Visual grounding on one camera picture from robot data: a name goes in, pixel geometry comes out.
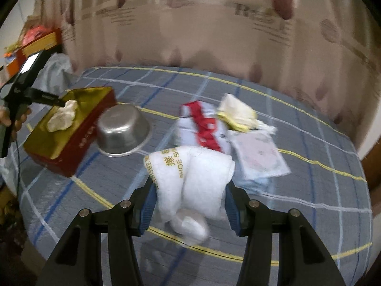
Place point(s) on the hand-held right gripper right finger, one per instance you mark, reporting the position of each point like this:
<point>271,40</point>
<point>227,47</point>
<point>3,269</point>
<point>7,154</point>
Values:
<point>232,210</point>

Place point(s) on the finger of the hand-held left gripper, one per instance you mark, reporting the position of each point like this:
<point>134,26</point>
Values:
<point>47,97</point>

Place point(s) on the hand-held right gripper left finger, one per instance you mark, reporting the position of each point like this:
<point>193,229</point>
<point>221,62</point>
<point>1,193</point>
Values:
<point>147,210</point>

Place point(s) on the white tissue cloth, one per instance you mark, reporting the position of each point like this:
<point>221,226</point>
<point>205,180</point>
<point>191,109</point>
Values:
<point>62,116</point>

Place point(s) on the light blue towel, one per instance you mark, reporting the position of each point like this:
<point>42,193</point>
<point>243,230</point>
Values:
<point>253,182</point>

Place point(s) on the white towel with gold print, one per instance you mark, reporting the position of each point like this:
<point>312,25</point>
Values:
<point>202,178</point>

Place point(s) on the red and gold box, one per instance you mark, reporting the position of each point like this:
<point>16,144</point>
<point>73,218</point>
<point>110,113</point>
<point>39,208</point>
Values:
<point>74,143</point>

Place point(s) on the white pink printed cloth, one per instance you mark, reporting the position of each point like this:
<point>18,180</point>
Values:
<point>256,153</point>

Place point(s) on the red and white cloth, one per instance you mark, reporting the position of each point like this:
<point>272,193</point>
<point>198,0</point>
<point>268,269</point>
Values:
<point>205,128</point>

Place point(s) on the white yellow sponge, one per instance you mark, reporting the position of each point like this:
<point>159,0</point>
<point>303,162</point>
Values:
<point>235,108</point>

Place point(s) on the person's left hand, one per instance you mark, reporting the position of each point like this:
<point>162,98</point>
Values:
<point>21,121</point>

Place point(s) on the grey cloth bundle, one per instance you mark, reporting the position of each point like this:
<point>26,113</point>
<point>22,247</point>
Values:
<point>56,71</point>

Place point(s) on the red and yellow carton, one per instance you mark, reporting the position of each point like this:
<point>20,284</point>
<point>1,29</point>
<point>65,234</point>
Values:
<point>38,44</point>

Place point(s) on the pink plastic bag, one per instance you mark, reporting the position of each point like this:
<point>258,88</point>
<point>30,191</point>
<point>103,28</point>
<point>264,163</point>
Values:
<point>32,34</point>

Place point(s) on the metal bowl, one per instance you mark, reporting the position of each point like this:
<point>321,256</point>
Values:
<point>119,131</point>

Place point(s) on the grey plaid bed sheet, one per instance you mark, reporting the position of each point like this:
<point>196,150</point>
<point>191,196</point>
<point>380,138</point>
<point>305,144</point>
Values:
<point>178,89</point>

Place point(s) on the wooden furniture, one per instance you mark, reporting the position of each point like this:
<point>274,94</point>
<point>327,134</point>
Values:
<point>371,163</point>

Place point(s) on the beige printed curtain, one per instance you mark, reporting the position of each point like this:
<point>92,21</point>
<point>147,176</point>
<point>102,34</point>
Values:
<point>178,29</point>

